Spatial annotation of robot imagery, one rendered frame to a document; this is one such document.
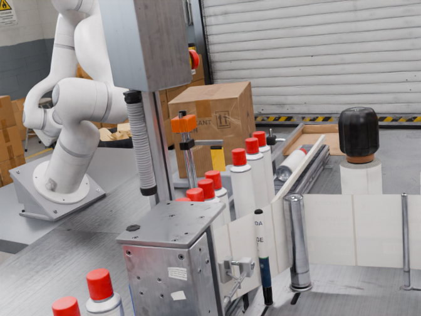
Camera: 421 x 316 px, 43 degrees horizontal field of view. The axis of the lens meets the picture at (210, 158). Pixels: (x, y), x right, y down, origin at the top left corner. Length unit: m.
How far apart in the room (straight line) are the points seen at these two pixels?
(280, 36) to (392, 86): 1.23
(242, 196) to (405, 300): 0.45
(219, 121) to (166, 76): 0.80
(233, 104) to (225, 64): 4.30
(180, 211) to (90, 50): 0.97
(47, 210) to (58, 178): 0.11
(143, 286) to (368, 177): 0.58
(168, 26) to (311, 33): 4.62
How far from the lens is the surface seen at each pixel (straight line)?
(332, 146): 2.11
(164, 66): 1.00
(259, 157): 1.34
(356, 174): 1.15
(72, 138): 1.66
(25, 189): 1.82
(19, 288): 1.41
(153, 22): 0.99
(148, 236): 0.73
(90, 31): 1.72
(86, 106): 1.57
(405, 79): 5.40
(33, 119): 1.95
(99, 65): 1.67
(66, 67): 1.95
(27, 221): 1.83
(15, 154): 4.73
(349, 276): 1.11
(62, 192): 1.82
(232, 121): 1.77
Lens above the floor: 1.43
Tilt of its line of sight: 16 degrees down
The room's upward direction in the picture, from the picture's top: 8 degrees counter-clockwise
